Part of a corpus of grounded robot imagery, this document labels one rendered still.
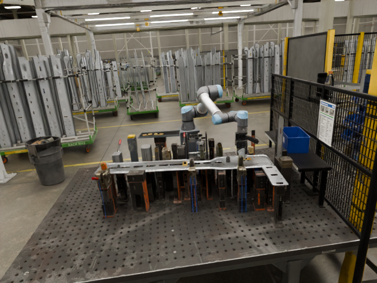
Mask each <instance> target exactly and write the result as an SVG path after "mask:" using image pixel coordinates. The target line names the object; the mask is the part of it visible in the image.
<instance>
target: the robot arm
mask: <svg viewBox="0 0 377 283"><path fill-rule="evenodd" d="M222 96H223V91H222V87H221V86H220V85H210V86H203V87H201V88H200V89H199V90H198V91H197V99H198V101H199V102H200V103H199V104H198V105H197V106H195V107H193V106H184V107H182V108H181V115H182V125H181V130H183V131H191V130H195V129H196V127H195V124H194V118H197V117H204V116H206V115H207V114H208V112H209V113H210V114H211V116H212V122H213V124H215V125H220V124H225V123H229V122H237V132H235V136H236V138H235V145H236V148H237V149H238V148H239V149H240V150H239V151H238V153H239V155H243V157H244V159H246V157H247V140H249V141H251V142H253V143H255V144H258V142H259V141H258V139H256V138H253V137H251V136H248V135H247V132H248V113H247V111H238V112H237V111H230V112H228V113H221V111H220V110H219V109H218V107H217V106H216V105H215V104H214V103H213V102H214V101H216V100H217V99H218V98H221V97H222Z"/></svg>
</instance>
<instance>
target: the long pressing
mask: <svg viewBox="0 0 377 283"><path fill-rule="evenodd" d="M247 158H251V160H245V161H244V162H243V164H244V165H245V167H246V168H262V166H273V165H274V164H273V163H272V161H271V160H270V159H269V157H268V156H267V155H265V154H257V155H247ZM185 161H187V163H189V159H174V160H163V161H142V162H122V163H106V164H107V168H110V167H118V165H120V167H121V168H111V169H110V173H111V174H127V173H128V172H129V171H131V170H145V172H162V171H183V170H189V165H187V166H182V165H174V166H170V165H172V164H183V162H185ZM205 162H210V163H206V164H204V163H205ZM215 162H222V163H215ZM194 163H200V164H195V166H196V170H204V169H214V170H233V169H237V165H238V156H230V162H226V156H225V157H216V158H213V159H211V160H207V161H194ZM151 165H155V166H153V167H147V166H151ZM159 165H168V166H159ZM135 166H142V167H135ZM122 167H130V168H122ZM100 169H101V166H100V167H99V168H98V169H97V170H96V171H95V172H94V173H95V174H96V173H97V172H98V171H99V170H100Z"/></svg>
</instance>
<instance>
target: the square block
mask: <svg viewBox="0 0 377 283"><path fill-rule="evenodd" d="M278 164H279V172H280V173H281V174H282V176H283V177H284V178H285V180H286V181H287V182H288V185H284V195H283V204H290V201H289V200H290V192H291V176H292V167H293V159H292V158H291V157H290V156H284V157H279V162H278Z"/></svg>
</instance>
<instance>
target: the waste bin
mask: <svg viewBox="0 0 377 283"><path fill-rule="evenodd" d="M25 147H26V148H25V149H27V150H28V156H29V160H30V163H31V164H32V165H34V166H35V169H36V172H37V174H38V178H39V181H40V183H41V184H42V185H44V186H50V185H55V184H58V183H60V182H62V181H63V180H64V179H65V178H66V174H65V168H64V165H63V159H62V155H64V153H63V148H62V144H61V138H60V137H57V136H41V137H38V138H34V139H30V140H28V141H26V142H25Z"/></svg>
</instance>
